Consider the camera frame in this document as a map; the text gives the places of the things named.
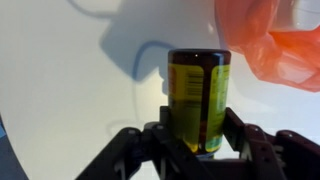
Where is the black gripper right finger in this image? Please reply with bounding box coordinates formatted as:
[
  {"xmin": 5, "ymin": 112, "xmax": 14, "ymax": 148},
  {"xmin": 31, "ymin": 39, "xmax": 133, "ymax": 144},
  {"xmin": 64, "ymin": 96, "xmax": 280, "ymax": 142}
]
[{"xmin": 221, "ymin": 106, "xmax": 320, "ymax": 180}]

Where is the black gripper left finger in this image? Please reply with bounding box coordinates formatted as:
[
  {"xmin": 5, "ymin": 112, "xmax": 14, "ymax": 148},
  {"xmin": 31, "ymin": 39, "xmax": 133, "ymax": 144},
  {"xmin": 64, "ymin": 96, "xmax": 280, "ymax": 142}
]
[{"xmin": 75, "ymin": 105, "xmax": 201, "ymax": 180}]

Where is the brown bottle yellow label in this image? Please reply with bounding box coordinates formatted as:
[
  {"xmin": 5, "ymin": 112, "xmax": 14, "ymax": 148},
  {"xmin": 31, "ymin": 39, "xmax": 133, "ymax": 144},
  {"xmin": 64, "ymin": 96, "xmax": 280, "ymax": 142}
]
[{"xmin": 167, "ymin": 48, "xmax": 232, "ymax": 158}]

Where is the orange translucent plastic bag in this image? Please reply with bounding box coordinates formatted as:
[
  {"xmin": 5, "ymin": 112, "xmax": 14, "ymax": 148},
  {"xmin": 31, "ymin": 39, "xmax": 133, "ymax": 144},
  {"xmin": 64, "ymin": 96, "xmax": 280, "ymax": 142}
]
[{"xmin": 213, "ymin": 0, "xmax": 320, "ymax": 93}]

